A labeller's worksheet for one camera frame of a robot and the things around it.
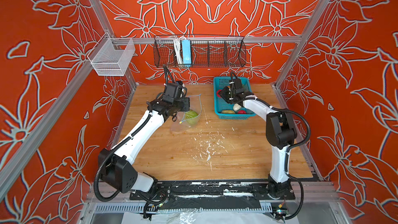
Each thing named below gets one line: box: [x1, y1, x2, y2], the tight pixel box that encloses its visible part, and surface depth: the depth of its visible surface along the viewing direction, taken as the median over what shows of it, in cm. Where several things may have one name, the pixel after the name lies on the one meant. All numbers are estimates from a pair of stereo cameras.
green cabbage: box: [185, 109, 198, 125], surface depth 94 cm
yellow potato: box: [221, 109, 236, 115], surface depth 100 cm
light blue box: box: [181, 39, 192, 67], surface depth 92 cm
